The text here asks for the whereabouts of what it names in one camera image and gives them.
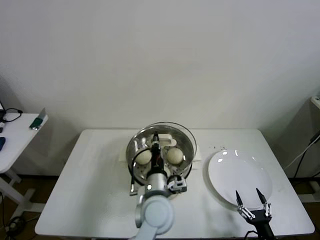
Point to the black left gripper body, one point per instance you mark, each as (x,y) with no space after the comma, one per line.
(156,160)

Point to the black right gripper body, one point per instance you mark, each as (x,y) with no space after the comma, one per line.
(261,217)

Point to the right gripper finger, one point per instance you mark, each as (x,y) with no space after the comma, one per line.
(267,208)
(243,211)

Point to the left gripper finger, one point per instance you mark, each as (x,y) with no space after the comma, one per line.
(154,140)
(158,140)

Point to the round glass pot lid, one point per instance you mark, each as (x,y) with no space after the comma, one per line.
(166,138)

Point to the white steamed baozi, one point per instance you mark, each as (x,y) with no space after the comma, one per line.
(143,158)
(175,156)

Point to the perforated steel steamer basket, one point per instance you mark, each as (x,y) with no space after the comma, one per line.
(138,172)

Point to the round white plate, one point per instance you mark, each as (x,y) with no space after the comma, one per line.
(237,175)

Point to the cream electric cooker pot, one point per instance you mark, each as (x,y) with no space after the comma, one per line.
(198,153)

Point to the white stand base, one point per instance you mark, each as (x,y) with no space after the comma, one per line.
(310,184)

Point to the beige cabinet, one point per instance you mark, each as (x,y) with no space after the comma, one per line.
(312,120)

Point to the green and silver object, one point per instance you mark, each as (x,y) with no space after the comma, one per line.
(37,122)

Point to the white side table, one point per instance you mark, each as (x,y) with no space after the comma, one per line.
(17,130)

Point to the dark blue flat object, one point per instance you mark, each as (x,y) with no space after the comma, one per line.
(2,143)

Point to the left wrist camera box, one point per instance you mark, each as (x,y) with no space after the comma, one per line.
(178,186)

